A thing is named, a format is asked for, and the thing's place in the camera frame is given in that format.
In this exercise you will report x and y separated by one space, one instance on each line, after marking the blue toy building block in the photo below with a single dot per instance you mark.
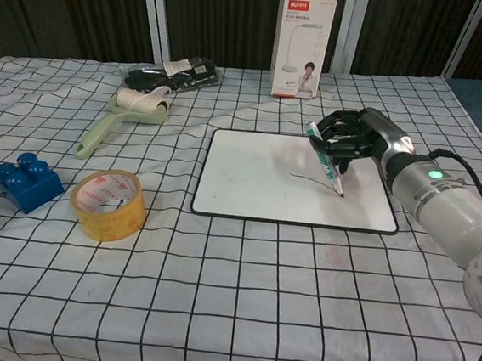
31 186

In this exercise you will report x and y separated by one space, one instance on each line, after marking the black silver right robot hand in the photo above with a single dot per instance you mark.
378 129

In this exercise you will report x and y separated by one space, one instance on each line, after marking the green white marker pen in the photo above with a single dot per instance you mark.
326 159

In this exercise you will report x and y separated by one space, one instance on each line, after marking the yellow packing tape roll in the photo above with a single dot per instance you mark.
109 223

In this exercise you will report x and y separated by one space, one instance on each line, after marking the white partition frame post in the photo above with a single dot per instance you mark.
464 40
156 14
349 29

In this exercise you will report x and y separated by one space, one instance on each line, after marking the white drawing board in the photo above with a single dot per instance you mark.
266 183

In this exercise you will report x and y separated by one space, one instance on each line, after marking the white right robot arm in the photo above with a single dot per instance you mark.
448 204

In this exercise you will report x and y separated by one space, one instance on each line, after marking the white black checked tablecloth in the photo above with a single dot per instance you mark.
213 293

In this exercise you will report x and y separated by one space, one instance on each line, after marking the black gloves in plastic bag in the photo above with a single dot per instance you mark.
178 74

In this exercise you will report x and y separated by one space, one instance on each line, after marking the pale green lint roller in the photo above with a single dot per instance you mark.
137 108

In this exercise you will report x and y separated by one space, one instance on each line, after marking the white desk lamp carton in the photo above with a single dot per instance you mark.
304 37

